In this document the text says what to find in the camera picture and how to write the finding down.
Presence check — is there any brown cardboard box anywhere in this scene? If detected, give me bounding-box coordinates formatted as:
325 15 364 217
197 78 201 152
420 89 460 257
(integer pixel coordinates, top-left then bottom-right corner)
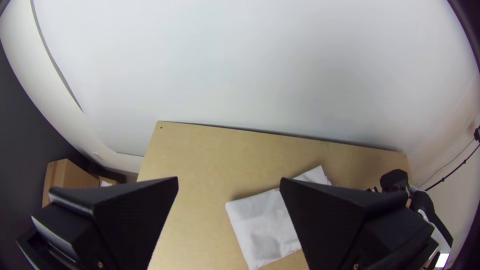
41 158 119 208

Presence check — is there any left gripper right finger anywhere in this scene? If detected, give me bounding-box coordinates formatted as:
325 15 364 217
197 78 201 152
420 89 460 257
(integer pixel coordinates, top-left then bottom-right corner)
279 176 436 270

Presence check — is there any black cable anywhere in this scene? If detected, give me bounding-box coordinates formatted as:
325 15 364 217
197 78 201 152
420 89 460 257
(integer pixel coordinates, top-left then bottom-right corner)
418 126 480 192

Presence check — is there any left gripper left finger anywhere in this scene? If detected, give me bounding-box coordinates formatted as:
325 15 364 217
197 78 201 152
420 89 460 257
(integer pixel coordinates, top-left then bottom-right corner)
31 176 180 270

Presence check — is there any white t-shirt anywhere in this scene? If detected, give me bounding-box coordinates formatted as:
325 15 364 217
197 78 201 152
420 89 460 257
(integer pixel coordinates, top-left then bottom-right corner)
224 164 333 270

